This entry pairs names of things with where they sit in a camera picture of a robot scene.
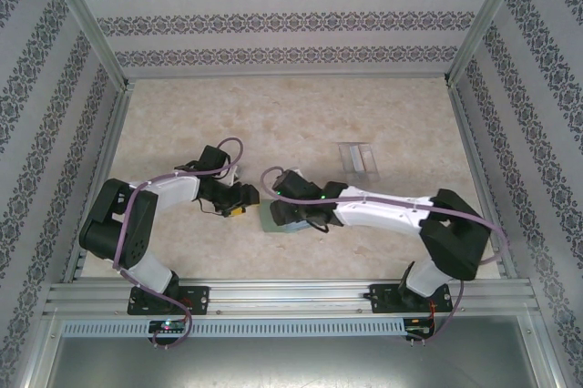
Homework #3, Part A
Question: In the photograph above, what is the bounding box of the controller circuit board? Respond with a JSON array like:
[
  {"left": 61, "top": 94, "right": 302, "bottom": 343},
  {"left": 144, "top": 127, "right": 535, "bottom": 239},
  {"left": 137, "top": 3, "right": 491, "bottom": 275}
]
[
  {"left": 406, "top": 316, "right": 437, "bottom": 338},
  {"left": 148, "top": 320, "right": 186, "bottom": 333}
]

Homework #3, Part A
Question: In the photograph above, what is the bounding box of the right controller circuit board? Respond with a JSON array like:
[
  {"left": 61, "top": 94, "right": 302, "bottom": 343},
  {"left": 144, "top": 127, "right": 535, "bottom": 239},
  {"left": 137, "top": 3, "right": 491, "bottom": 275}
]
[{"left": 406, "top": 316, "right": 437, "bottom": 338}]

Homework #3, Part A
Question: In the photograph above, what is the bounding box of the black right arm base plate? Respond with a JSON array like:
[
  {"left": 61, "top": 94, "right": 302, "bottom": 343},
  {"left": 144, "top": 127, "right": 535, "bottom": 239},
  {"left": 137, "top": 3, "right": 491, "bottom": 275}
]
[{"left": 369, "top": 282, "right": 455, "bottom": 315}]

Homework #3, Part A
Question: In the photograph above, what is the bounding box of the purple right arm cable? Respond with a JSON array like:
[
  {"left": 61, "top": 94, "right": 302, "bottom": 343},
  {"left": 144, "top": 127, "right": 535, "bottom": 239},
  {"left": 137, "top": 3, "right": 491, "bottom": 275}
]
[{"left": 260, "top": 166, "right": 511, "bottom": 348}]

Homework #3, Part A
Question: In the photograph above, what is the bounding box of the aluminium frame post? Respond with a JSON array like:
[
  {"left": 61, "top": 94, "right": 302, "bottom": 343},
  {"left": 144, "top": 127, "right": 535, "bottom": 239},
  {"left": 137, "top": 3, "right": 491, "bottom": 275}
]
[
  {"left": 523, "top": 310, "right": 564, "bottom": 388},
  {"left": 445, "top": 0, "right": 534, "bottom": 88},
  {"left": 38, "top": 0, "right": 134, "bottom": 91},
  {"left": 20, "top": 310, "right": 63, "bottom": 388}
]

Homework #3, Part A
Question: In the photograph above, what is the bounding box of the grey metal panel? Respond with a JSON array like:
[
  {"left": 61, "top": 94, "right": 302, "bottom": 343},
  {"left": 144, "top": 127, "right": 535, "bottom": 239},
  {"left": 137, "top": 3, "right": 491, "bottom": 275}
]
[{"left": 45, "top": 335, "right": 538, "bottom": 388}]

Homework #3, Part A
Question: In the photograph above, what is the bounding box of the aluminium side rail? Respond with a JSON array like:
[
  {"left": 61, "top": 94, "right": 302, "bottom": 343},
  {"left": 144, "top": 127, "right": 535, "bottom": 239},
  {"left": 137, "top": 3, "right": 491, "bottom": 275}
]
[
  {"left": 445, "top": 80, "right": 520, "bottom": 281},
  {"left": 62, "top": 80, "right": 136, "bottom": 283}
]

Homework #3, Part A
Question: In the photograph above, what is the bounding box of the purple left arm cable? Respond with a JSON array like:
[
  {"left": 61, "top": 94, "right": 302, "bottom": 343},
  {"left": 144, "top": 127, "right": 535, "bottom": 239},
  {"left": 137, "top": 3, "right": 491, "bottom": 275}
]
[{"left": 111, "top": 137, "right": 245, "bottom": 352}]

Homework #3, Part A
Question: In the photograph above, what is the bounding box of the clear acrylic card holder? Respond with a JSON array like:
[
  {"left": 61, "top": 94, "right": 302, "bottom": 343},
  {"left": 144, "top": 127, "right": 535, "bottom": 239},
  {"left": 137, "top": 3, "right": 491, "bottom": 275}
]
[{"left": 336, "top": 141, "right": 382, "bottom": 182}]

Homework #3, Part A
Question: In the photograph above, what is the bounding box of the left controller circuit board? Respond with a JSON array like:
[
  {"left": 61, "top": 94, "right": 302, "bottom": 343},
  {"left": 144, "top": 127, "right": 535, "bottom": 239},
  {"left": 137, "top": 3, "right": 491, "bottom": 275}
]
[{"left": 148, "top": 320, "right": 186, "bottom": 333}]

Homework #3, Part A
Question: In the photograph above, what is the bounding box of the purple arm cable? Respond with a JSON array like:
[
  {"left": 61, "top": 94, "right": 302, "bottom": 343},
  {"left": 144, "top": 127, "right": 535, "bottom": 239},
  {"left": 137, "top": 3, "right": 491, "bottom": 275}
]
[
  {"left": 111, "top": 137, "right": 245, "bottom": 352},
  {"left": 260, "top": 166, "right": 511, "bottom": 348}
]

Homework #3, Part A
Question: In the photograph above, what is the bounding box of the slotted grey cable duct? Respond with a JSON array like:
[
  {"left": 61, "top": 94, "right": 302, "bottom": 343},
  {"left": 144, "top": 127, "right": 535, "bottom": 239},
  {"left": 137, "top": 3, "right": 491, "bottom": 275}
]
[{"left": 61, "top": 318, "right": 407, "bottom": 338}]

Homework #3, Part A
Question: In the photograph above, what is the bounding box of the aluminium mounting rail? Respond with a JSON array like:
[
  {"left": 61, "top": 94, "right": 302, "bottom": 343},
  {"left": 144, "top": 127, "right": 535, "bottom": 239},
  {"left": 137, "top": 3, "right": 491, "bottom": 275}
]
[{"left": 43, "top": 276, "right": 542, "bottom": 316}]

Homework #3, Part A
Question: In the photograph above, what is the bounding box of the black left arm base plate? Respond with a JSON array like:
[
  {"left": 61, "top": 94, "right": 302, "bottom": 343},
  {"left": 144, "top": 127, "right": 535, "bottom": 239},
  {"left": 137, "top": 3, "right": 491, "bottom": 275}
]
[{"left": 128, "top": 285, "right": 210, "bottom": 316}]

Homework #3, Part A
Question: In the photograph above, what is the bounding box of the thin black left camera cable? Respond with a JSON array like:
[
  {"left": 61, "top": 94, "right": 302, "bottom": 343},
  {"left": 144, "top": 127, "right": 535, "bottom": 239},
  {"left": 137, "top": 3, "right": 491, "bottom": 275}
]
[{"left": 199, "top": 199, "right": 229, "bottom": 217}]

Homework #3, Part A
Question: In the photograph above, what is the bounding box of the aluminium back rail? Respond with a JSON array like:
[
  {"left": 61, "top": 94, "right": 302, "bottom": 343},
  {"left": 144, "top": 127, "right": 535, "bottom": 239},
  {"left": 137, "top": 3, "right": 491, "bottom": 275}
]
[{"left": 125, "top": 72, "right": 452, "bottom": 84}]

